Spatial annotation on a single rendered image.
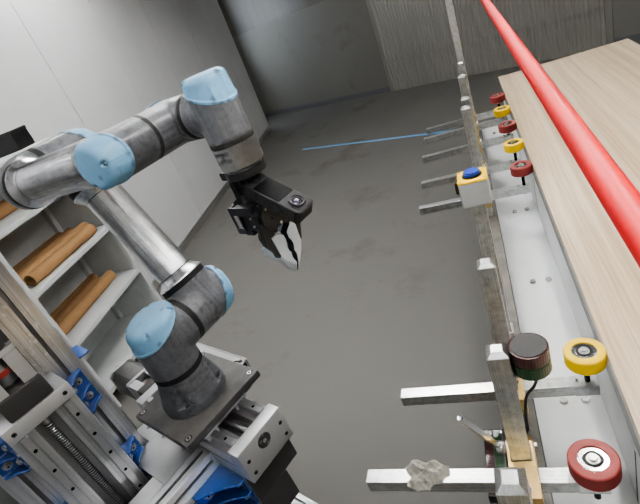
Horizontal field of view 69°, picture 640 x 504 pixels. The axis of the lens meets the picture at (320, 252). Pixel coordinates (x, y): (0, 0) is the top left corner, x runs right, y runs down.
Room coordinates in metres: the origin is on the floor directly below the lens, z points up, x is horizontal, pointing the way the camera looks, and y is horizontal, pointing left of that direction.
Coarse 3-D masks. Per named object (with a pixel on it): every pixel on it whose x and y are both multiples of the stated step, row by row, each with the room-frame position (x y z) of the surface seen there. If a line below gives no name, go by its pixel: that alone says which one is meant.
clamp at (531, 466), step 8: (528, 440) 0.58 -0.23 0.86; (536, 448) 0.57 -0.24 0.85; (512, 464) 0.54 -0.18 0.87; (520, 464) 0.53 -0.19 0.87; (528, 464) 0.53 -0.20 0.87; (536, 464) 0.52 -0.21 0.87; (528, 472) 0.52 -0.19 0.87; (536, 472) 0.51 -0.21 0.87; (528, 480) 0.50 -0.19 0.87; (536, 480) 0.50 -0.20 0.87; (536, 488) 0.48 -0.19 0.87; (536, 496) 0.47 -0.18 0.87
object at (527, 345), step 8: (520, 336) 0.56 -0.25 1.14; (528, 336) 0.55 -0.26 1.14; (536, 336) 0.55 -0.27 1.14; (512, 344) 0.55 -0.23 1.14; (520, 344) 0.54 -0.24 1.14; (528, 344) 0.54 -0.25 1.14; (536, 344) 0.53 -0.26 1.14; (544, 344) 0.52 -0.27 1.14; (512, 352) 0.54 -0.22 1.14; (520, 352) 0.53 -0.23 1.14; (528, 352) 0.52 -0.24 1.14; (536, 352) 0.52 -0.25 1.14; (536, 384) 0.53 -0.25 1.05; (528, 392) 0.54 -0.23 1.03; (528, 424) 0.55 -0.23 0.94
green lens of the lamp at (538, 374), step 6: (516, 366) 0.53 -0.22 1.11; (546, 366) 0.51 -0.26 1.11; (516, 372) 0.53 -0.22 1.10; (522, 372) 0.52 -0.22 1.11; (528, 372) 0.51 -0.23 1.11; (534, 372) 0.51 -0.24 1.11; (540, 372) 0.51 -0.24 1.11; (546, 372) 0.51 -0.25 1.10; (522, 378) 0.52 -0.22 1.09; (528, 378) 0.51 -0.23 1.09; (534, 378) 0.51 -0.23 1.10; (540, 378) 0.51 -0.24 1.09
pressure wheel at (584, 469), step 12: (576, 444) 0.51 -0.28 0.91; (588, 444) 0.50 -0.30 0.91; (600, 444) 0.49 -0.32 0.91; (576, 456) 0.49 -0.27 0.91; (588, 456) 0.48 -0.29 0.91; (600, 456) 0.47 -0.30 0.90; (612, 456) 0.46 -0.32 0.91; (576, 468) 0.47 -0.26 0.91; (588, 468) 0.46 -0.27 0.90; (600, 468) 0.45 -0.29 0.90; (612, 468) 0.45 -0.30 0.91; (576, 480) 0.46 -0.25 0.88; (588, 480) 0.45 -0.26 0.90; (600, 480) 0.44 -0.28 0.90; (612, 480) 0.43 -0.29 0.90
